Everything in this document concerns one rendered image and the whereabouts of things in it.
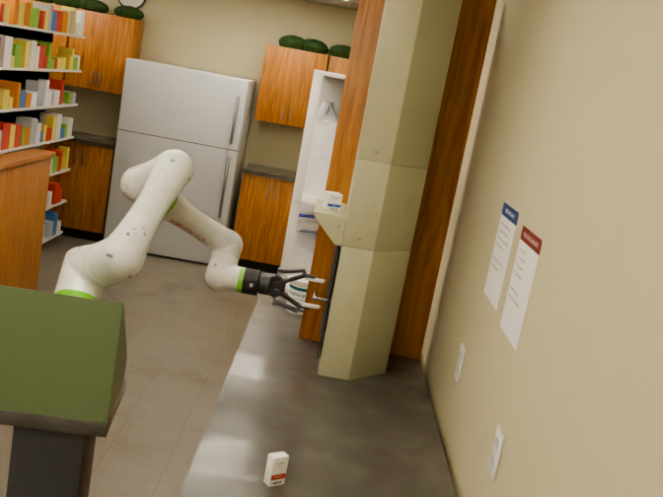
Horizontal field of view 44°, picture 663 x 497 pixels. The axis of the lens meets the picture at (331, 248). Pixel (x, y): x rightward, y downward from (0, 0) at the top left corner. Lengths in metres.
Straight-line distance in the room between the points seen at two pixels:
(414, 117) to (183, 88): 5.13
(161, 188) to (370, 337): 0.92
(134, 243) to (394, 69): 1.01
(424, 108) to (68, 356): 1.39
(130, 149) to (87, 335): 5.69
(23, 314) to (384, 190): 1.20
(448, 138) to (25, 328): 1.66
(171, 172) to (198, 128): 5.16
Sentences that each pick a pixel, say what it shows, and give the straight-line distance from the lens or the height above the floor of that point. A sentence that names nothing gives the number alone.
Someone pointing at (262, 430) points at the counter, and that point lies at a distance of 2.41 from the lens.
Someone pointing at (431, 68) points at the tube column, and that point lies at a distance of 2.79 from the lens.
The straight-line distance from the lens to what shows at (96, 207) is 8.17.
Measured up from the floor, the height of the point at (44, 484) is 0.70.
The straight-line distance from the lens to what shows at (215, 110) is 7.68.
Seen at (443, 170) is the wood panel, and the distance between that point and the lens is 3.11.
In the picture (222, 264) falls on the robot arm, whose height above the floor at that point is 1.25.
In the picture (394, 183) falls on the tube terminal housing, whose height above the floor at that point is 1.65.
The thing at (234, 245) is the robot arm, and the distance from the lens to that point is 2.93.
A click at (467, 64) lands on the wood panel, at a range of 3.10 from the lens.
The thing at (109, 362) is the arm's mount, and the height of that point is 1.11.
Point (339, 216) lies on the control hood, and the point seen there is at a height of 1.51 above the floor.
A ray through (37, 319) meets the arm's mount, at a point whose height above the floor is 1.21.
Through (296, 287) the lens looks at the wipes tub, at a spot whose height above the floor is 1.06.
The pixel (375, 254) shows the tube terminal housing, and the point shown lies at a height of 1.40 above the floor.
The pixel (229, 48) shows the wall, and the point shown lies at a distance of 8.35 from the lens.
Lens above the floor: 1.95
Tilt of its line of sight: 12 degrees down
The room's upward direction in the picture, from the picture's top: 11 degrees clockwise
